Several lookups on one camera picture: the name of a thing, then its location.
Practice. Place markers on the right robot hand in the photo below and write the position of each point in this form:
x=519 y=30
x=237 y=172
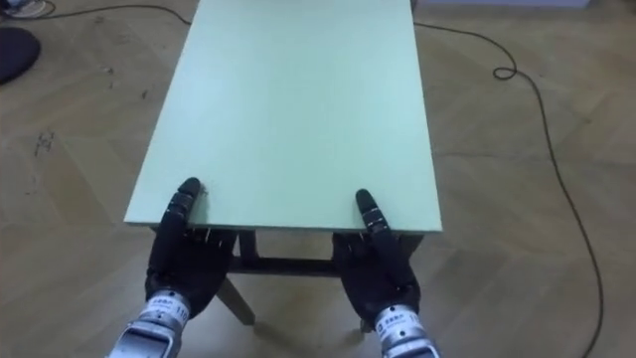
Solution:
x=377 y=278

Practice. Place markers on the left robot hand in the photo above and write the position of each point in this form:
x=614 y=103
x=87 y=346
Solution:
x=184 y=263

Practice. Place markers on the pale green wooden table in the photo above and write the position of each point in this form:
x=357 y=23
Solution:
x=288 y=124

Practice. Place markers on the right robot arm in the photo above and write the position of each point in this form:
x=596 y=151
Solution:
x=405 y=334

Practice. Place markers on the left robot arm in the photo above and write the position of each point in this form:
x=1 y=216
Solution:
x=151 y=328

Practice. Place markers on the dark round floor cushion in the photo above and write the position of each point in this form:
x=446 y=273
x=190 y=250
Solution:
x=15 y=52

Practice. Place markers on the white shoe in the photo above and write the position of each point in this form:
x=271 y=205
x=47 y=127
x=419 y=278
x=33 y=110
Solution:
x=27 y=7

